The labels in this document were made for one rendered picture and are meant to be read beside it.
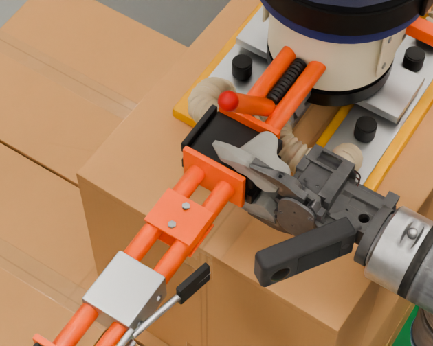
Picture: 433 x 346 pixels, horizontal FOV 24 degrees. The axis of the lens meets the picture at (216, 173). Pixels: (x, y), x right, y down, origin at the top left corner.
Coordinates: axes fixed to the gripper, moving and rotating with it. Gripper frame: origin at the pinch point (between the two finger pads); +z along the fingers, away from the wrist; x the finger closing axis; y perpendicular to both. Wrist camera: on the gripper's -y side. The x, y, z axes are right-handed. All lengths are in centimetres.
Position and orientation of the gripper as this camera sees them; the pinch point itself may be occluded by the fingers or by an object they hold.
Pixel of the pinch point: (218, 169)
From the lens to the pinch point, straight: 116.2
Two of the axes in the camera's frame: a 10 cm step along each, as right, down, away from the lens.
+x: 0.0, -5.3, -8.5
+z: -8.4, -4.6, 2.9
